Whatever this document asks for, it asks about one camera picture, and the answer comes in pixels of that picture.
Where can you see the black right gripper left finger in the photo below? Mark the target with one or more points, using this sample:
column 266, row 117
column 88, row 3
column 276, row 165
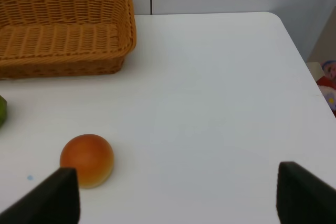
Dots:
column 55, row 200

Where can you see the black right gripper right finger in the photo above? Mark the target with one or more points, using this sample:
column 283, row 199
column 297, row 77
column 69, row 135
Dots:
column 302, row 197

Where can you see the round bread bun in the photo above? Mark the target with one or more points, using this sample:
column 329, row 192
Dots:
column 91, row 156

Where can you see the green mango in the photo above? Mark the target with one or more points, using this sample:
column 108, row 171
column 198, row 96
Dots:
column 3, row 111

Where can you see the colourful toy beside table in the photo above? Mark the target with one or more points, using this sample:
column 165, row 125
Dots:
column 326, row 83

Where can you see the light brown wicker basket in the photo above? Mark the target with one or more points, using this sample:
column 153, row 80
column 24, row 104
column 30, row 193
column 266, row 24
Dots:
column 64, row 38

